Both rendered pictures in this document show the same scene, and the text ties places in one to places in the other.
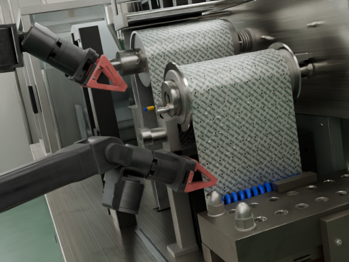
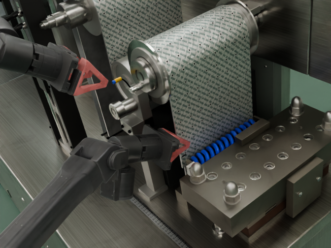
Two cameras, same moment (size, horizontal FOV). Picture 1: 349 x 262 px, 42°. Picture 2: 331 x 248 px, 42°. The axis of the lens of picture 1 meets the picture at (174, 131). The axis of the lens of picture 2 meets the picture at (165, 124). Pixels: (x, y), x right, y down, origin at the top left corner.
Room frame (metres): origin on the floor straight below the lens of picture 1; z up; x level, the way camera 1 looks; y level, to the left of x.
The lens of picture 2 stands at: (0.16, 0.15, 1.69)
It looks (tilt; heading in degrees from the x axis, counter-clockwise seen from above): 36 degrees down; 347
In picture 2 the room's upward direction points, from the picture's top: 11 degrees counter-clockwise
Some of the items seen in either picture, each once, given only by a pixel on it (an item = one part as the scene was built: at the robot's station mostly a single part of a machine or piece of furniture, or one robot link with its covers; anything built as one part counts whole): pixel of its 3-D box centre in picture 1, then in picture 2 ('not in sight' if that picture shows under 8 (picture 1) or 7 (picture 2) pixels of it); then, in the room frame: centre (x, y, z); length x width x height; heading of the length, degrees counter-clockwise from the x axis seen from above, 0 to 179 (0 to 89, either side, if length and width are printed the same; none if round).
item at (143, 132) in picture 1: (144, 136); (117, 109); (0.96, 0.07, 1.18); 0.04 x 0.02 x 0.04; 18
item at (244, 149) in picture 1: (251, 154); (215, 113); (0.93, -0.15, 1.11); 0.23 x 0.01 x 0.18; 108
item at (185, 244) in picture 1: (171, 187); (142, 145); (0.97, 0.03, 1.05); 0.06 x 0.05 x 0.31; 108
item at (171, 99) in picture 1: (171, 98); (143, 75); (0.95, -0.01, 1.25); 0.07 x 0.02 x 0.07; 18
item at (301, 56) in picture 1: (295, 56); (248, 8); (1.05, -0.30, 1.28); 0.06 x 0.05 x 0.02; 108
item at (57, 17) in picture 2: (107, 66); (51, 21); (1.17, 0.14, 1.34); 0.06 x 0.03 x 0.03; 108
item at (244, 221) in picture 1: (243, 214); (231, 190); (0.74, -0.09, 1.05); 0.04 x 0.04 x 0.04
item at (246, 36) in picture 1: (238, 42); not in sight; (1.28, -0.22, 1.34); 0.07 x 0.07 x 0.07; 18
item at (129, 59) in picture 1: (130, 62); (74, 12); (1.18, 0.08, 1.34); 0.06 x 0.06 x 0.06; 18
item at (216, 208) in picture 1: (215, 202); (197, 171); (0.83, -0.05, 1.05); 0.04 x 0.04 x 0.04
